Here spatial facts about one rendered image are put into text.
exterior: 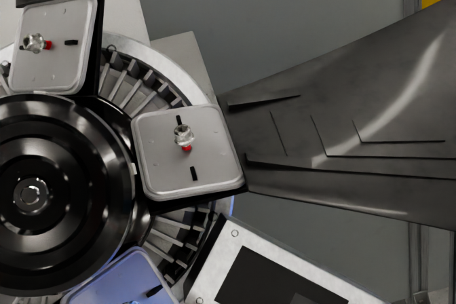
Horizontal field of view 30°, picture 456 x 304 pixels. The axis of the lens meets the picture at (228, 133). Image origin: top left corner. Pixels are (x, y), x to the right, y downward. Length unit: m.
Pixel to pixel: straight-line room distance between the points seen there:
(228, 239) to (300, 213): 0.99
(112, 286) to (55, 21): 0.18
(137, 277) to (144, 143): 0.09
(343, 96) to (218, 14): 0.76
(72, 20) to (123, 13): 0.24
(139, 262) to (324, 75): 0.18
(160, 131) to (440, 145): 0.18
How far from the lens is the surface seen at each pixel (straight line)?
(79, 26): 0.55
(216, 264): 0.65
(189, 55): 1.24
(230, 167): 0.54
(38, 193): 0.50
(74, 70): 0.54
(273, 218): 1.62
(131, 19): 0.79
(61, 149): 0.50
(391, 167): 0.55
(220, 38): 1.36
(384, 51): 0.63
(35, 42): 0.56
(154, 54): 0.75
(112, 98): 0.65
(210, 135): 0.57
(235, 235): 0.65
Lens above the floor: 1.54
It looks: 39 degrees down
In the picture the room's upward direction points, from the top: 11 degrees counter-clockwise
